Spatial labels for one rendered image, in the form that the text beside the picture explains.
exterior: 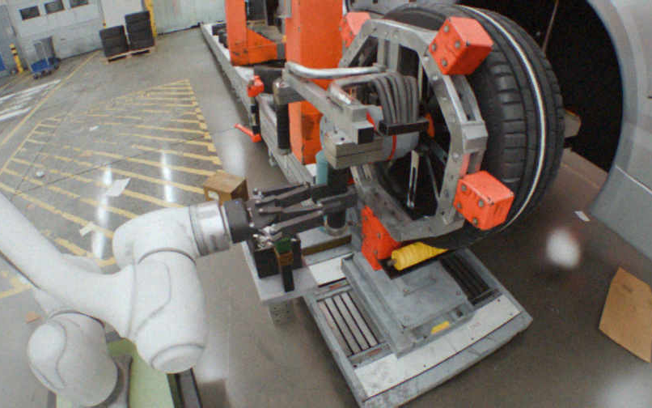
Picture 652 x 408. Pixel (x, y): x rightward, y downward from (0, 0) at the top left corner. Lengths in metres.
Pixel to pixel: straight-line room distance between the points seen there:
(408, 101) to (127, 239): 0.52
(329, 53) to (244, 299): 1.07
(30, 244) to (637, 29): 1.17
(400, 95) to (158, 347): 0.52
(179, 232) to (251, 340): 0.92
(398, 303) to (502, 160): 0.73
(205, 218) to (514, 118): 0.57
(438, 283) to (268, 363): 0.72
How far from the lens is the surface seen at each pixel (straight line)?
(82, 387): 0.88
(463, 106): 0.66
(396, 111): 0.57
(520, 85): 0.69
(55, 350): 0.82
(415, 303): 1.23
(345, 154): 0.55
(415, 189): 0.96
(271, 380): 1.30
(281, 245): 0.80
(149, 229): 0.55
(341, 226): 0.65
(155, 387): 0.97
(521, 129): 0.67
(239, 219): 0.55
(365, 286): 1.35
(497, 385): 1.43
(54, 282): 0.47
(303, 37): 1.13
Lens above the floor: 1.20
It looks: 38 degrees down
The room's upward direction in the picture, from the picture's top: straight up
